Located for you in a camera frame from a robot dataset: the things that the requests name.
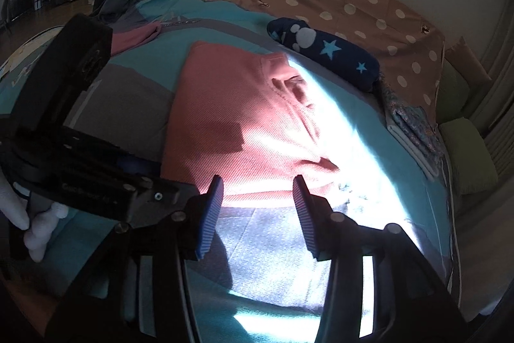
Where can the pale green pillow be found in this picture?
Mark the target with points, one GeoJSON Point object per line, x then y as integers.
{"type": "Point", "coordinates": [451, 94]}

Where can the bright green pillow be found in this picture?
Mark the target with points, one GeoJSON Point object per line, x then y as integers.
{"type": "Point", "coordinates": [470, 154]}

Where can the navy star print rolled blanket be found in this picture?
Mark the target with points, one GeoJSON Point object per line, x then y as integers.
{"type": "Point", "coordinates": [337, 53]}

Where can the beige pleated curtain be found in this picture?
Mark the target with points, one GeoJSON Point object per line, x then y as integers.
{"type": "Point", "coordinates": [498, 118]}

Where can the person's left hand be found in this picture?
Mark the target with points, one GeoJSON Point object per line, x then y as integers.
{"type": "Point", "coordinates": [40, 230]}

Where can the pink cloth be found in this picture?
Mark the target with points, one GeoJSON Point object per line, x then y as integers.
{"type": "Point", "coordinates": [128, 37]}

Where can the beige pillow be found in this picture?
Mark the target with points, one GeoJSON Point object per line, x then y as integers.
{"type": "Point", "coordinates": [468, 59]}

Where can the teal and grey blanket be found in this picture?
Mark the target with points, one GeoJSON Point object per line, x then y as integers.
{"type": "Point", "coordinates": [132, 94]}

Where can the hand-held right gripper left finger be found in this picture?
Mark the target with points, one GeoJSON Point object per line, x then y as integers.
{"type": "Point", "coordinates": [209, 214]}

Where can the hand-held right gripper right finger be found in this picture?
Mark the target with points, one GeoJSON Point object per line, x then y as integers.
{"type": "Point", "coordinates": [305, 214]}

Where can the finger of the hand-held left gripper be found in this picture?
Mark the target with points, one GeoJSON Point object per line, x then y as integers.
{"type": "Point", "coordinates": [164, 196]}

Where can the coral pink knit shirt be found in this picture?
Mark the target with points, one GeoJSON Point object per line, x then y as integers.
{"type": "Point", "coordinates": [225, 102]}

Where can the floral patterned cloth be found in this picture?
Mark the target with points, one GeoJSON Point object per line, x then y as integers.
{"type": "Point", "coordinates": [413, 126]}

